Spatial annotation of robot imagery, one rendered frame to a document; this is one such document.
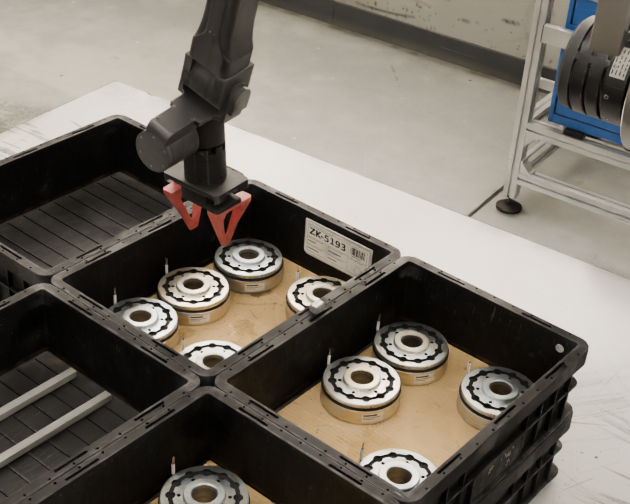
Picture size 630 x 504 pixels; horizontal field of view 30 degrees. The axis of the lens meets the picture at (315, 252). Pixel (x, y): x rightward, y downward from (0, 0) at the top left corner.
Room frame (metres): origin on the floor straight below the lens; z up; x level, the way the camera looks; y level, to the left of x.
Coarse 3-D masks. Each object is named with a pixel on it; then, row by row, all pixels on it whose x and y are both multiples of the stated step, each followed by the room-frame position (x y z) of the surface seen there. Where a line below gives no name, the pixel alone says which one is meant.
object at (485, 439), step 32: (352, 288) 1.31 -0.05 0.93; (320, 320) 1.24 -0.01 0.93; (544, 320) 1.27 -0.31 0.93; (256, 352) 1.16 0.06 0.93; (576, 352) 1.21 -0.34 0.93; (224, 384) 1.09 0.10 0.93; (544, 384) 1.14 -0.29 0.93; (512, 416) 1.07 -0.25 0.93; (320, 448) 0.99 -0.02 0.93; (480, 448) 1.02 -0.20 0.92; (384, 480) 0.95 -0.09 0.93; (448, 480) 0.97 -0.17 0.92
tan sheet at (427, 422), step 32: (320, 384) 1.23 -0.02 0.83; (448, 384) 1.25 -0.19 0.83; (288, 416) 1.16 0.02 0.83; (320, 416) 1.16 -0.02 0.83; (416, 416) 1.18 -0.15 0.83; (448, 416) 1.18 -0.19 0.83; (352, 448) 1.11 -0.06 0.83; (384, 448) 1.11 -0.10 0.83; (416, 448) 1.12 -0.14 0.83; (448, 448) 1.12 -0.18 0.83
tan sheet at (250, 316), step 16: (288, 272) 1.49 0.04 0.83; (304, 272) 1.49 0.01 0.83; (288, 288) 1.44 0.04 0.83; (240, 304) 1.39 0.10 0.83; (256, 304) 1.40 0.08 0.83; (272, 304) 1.40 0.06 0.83; (224, 320) 1.35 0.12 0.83; (240, 320) 1.36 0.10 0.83; (256, 320) 1.36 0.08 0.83; (272, 320) 1.36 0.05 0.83; (192, 336) 1.31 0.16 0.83; (208, 336) 1.31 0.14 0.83; (224, 336) 1.32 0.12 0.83; (240, 336) 1.32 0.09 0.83; (256, 336) 1.32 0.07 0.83
